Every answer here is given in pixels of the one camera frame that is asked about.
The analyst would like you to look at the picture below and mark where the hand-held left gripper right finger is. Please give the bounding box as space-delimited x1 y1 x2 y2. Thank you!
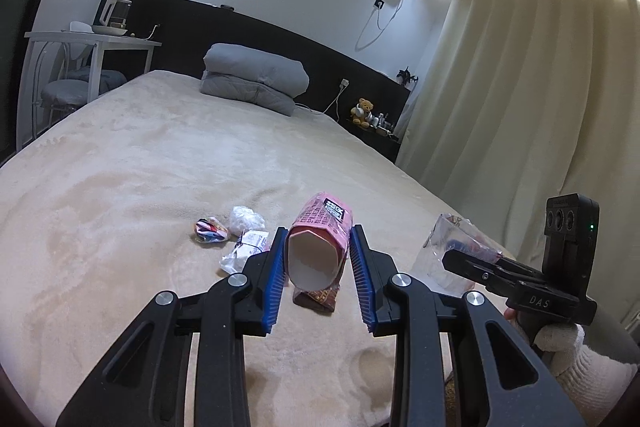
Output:
350 224 586 427

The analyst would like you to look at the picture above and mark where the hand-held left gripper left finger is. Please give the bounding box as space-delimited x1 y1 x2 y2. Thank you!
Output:
55 226 290 427

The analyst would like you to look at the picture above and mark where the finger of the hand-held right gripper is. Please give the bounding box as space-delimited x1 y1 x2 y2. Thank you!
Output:
442 248 523 296
495 257 546 280

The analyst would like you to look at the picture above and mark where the clear plastic bag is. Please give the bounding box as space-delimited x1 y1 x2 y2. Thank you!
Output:
411 213 503 298

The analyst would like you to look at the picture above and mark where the brown snack wrapper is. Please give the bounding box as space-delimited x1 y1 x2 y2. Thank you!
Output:
292 282 341 315

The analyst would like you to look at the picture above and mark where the pale printed plastic wrapper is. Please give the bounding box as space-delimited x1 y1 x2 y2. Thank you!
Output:
219 229 273 275

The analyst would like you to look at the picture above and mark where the clear bag of white tissue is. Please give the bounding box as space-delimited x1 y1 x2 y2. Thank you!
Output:
229 206 267 235

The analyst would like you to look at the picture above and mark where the colourful wrapper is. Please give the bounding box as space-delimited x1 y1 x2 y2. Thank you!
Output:
194 217 230 246

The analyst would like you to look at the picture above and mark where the person's right forearm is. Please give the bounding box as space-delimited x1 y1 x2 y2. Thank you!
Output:
520 322 640 427

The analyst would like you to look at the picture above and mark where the person's right hand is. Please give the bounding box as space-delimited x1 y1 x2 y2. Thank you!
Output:
503 306 532 344

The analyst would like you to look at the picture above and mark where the beige curtain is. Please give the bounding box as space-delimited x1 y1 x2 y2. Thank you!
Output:
395 0 640 323

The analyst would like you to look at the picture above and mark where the brown teddy bear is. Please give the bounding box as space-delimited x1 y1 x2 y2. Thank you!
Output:
350 98 376 128

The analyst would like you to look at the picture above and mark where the grey folded quilt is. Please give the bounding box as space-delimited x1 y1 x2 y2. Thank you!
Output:
200 43 310 116

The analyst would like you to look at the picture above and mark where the black headboard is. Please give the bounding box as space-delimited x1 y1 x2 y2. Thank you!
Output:
95 0 412 162

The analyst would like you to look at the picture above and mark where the grey seat cushion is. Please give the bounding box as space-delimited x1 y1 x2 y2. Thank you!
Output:
67 68 128 98

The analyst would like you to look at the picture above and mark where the chair with grey cushion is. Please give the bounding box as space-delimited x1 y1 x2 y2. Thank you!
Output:
31 43 96 132

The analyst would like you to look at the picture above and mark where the white table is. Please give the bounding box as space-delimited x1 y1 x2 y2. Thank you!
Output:
15 29 163 152

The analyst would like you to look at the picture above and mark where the white electric kettle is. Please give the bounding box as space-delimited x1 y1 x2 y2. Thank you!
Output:
97 0 133 30

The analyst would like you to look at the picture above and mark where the white charger cable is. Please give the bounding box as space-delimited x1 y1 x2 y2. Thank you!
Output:
295 86 346 114

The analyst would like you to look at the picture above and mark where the white air conditioner cable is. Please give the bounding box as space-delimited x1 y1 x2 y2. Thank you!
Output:
355 0 410 52

